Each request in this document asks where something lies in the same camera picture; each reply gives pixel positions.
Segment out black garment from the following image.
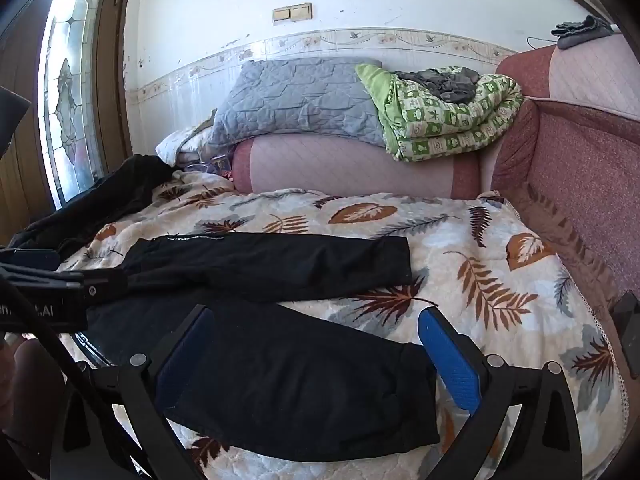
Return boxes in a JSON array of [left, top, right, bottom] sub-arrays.
[[10, 154, 176, 261]]

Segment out grey crumpled cloth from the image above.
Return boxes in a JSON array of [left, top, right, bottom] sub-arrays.
[[395, 67, 481, 103]]

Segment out green patterned quilt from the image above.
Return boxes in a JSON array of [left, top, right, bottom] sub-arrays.
[[355, 63, 525, 162]]

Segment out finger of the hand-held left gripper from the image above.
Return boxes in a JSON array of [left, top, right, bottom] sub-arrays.
[[60, 268, 131, 312]]

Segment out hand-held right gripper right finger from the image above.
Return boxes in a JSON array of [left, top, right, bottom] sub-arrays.
[[418, 305, 588, 480]]

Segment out black cable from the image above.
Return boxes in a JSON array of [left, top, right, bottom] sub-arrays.
[[0, 280, 193, 480]]

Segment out white cloth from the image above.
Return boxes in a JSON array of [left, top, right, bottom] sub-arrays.
[[156, 125, 221, 166]]

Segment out beige wall switch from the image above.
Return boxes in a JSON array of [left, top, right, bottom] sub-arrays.
[[272, 3, 313, 23]]

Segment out pink bolster cushion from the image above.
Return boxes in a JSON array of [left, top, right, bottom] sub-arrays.
[[232, 44, 640, 361]]

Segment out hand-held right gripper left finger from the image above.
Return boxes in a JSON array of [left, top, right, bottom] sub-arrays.
[[50, 304, 217, 480]]

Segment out grey folded cloth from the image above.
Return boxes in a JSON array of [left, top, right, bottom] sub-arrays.
[[551, 15, 613, 51]]

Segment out wooden stained glass door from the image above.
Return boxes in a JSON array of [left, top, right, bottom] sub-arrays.
[[0, 0, 136, 233]]

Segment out black pants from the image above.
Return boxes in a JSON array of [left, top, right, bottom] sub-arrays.
[[85, 234, 442, 463]]

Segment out leaf print blanket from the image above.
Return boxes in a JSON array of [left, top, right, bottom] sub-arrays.
[[50, 170, 632, 480]]

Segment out clear plastic bag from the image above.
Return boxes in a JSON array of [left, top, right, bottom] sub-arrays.
[[187, 154, 233, 177]]

